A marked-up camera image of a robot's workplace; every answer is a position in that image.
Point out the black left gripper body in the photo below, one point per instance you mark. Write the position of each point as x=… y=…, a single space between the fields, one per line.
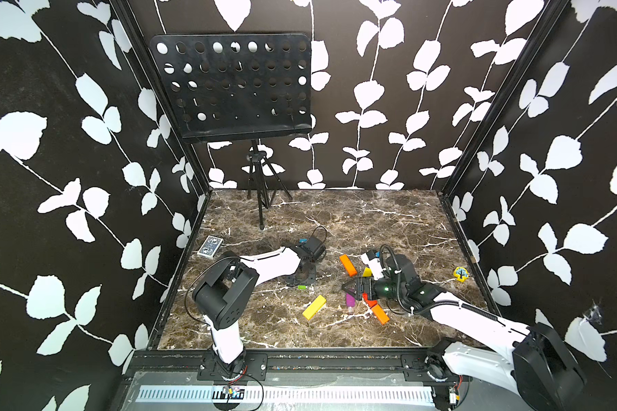
x=308 y=278

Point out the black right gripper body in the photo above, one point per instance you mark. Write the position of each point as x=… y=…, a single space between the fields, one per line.
x=375 y=288

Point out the orange block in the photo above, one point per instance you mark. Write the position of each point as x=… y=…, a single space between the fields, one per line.
x=380 y=314
x=348 y=265

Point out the long yellow block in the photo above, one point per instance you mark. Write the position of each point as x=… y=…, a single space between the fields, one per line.
x=314 y=307

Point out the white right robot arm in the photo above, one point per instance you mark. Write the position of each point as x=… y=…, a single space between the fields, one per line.
x=530 y=361

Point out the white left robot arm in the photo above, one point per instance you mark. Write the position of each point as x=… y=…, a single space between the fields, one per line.
x=222 y=292

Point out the purple block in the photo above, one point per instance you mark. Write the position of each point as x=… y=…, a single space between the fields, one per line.
x=350 y=303

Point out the red block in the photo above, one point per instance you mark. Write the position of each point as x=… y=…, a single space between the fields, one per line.
x=370 y=303

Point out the orange block front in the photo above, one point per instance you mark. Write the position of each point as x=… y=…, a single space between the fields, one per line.
x=380 y=314

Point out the yellow tape roll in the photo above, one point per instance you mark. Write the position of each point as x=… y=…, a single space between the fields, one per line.
x=461 y=274

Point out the black music stand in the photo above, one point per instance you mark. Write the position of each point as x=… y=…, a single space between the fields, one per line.
x=229 y=87

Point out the white perforated strip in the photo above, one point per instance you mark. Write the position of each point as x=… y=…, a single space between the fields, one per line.
x=254 y=394

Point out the black front rail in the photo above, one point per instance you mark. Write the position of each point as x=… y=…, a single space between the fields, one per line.
x=261 y=363

